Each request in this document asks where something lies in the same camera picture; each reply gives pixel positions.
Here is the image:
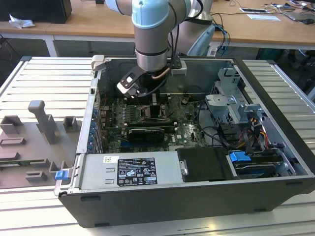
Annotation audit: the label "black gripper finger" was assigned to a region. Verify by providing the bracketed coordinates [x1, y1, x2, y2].
[148, 92, 162, 120]

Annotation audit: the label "black expansion card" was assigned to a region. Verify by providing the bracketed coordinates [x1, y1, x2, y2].
[127, 127, 165, 144]

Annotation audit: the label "green motherboard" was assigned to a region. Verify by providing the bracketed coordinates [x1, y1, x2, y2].
[97, 94, 222, 154]

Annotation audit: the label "grey case latch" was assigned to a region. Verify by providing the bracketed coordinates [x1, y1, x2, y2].
[90, 55, 107, 72]

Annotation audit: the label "pale blue teach pendant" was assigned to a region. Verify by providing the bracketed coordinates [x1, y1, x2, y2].
[187, 24, 216, 57]

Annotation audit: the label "metal drive cage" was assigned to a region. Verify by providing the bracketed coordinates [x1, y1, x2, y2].
[204, 66, 265, 126]

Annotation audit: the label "black plastic shroud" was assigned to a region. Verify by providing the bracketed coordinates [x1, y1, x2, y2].
[177, 147, 238, 183]

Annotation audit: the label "grey power supply unit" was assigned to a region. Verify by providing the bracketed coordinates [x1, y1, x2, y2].
[80, 151, 189, 190]

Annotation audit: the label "black open PC case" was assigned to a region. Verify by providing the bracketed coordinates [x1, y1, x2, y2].
[54, 54, 315, 228]

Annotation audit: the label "blue disk carrier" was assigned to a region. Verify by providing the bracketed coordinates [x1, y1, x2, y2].
[227, 151, 278, 179]

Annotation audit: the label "wooden desk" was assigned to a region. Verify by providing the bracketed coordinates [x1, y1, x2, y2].
[0, 0, 315, 46]

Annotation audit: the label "flat tablet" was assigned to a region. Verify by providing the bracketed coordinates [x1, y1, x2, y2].
[239, 7, 268, 14]

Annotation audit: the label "white paper sheet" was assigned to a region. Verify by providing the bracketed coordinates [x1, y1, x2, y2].
[247, 13, 282, 22]

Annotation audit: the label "grey parts rack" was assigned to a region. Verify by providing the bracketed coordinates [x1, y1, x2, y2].
[0, 99, 83, 190]

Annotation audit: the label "black box on desk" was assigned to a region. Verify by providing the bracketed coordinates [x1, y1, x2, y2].
[0, 0, 72, 25]

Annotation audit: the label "crumpled white paper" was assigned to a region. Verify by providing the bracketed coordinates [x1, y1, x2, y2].
[8, 13, 35, 28]

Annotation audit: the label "green RAM stick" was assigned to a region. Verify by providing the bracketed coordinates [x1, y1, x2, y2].
[0, 159, 46, 168]

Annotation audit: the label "grey laptop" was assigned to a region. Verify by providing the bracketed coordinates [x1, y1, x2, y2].
[284, 11, 315, 22]

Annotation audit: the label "brown curved hose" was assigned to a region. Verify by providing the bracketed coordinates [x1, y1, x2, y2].
[150, 67, 171, 81]

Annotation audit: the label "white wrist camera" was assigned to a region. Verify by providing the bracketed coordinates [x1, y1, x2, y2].
[116, 71, 140, 95]
[171, 60, 187, 76]

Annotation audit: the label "orange yellow power wires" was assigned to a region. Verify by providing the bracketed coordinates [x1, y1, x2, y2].
[248, 117, 270, 149]

